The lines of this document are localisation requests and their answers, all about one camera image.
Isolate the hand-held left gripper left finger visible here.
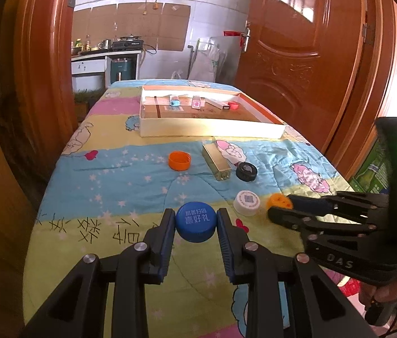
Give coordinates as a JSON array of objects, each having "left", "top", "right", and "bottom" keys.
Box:
[{"left": 23, "top": 208, "right": 177, "bottom": 338}]

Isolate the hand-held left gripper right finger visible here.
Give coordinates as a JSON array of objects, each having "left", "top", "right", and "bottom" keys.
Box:
[{"left": 217, "top": 208, "right": 378, "bottom": 338}]

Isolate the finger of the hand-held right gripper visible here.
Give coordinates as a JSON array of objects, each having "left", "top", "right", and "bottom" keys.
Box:
[
  {"left": 267, "top": 206, "right": 378, "bottom": 240},
  {"left": 286, "top": 191, "right": 391, "bottom": 226}
]

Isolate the yellow-orange spotted cap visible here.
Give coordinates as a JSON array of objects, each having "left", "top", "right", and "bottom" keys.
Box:
[{"left": 267, "top": 194, "right": 293, "bottom": 215}]

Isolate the blue bottle cap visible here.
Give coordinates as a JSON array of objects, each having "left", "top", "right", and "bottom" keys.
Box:
[{"left": 175, "top": 201, "right": 217, "bottom": 243}]

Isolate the white bottle cap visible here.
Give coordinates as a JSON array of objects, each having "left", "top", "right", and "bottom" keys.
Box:
[{"left": 234, "top": 190, "right": 261, "bottom": 216}]

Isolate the black bottle cap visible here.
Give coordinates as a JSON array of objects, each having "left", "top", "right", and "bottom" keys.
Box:
[{"left": 235, "top": 162, "right": 259, "bottom": 183}]

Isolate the gold rectangular lighter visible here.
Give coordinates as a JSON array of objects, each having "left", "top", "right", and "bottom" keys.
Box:
[{"left": 202, "top": 142, "right": 230, "bottom": 181}]

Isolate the orange bottle cap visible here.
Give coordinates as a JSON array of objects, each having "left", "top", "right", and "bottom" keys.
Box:
[{"left": 168, "top": 151, "right": 192, "bottom": 171}]

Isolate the shallow cardboard box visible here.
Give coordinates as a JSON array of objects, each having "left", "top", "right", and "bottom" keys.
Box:
[{"left": 139, "top": 85, "right": 287, "bottom": 139}]

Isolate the white printed lighter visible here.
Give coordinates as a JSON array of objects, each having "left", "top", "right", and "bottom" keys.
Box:
[{"left": 205, "top": 98, "right": 230, "bottom": 110}]

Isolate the green printed carton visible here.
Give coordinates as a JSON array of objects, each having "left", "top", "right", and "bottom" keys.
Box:
[{"left": 349, "top": 127, "right": 392, "bottom": 194}]

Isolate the cartoon printed blanket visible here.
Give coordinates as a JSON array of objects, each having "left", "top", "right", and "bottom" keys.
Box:
[{"left": 23, "top": 78, "right": 364, "bottom": 338}]

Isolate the wooden door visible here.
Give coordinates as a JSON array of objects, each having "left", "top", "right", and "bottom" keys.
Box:
[{"left": 235, "top": 0, "right": 368, "bottom": 170}]

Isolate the planter box with greens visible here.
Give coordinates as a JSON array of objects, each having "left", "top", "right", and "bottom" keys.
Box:
[{"left": 73, "top": 90, "right": 106, "bottom": 113}]

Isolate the white sack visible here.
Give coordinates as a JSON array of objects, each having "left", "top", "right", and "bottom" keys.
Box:
[{"left": 188, "top": 44, "right": 222, "bottom": 81}]

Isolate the green air fryer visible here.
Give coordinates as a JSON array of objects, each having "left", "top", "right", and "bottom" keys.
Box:
[{"left": 110, "top": 59, "right": 136, "bottom": 81}]

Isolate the white counter cabinet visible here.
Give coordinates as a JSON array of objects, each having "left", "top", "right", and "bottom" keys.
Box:
[{"left": 71, "top": 49, "right": 143, "bottom": 92}]

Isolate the black gas stove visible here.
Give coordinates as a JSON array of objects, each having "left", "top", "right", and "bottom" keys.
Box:
[{"left": 111, "top": 35, "right": 144, "bottom": 50}]

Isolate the metal door handle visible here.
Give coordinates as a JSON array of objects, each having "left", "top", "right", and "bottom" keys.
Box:
[{"left": 241, "top": 28, "right": 252, "bottom": 53}]

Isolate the cardboard wall panel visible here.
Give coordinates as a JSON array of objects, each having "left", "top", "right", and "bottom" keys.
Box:
[
  {"left": 163, "top": 3, "right": 191, "bottom": 52},
  {"left": 73, "top": 9, "right": 91, "bottom": 46},
  {"left": 117, "top": 3, "right": 164, "bottom": 43},
  {"left": 91, "top": 5, "right": 118, "bottom": 43}
]

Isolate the wooden door frame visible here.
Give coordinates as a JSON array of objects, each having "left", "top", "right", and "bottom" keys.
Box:
[{"left": 12, "top": 0, "right": 397, "bottom": 184}]

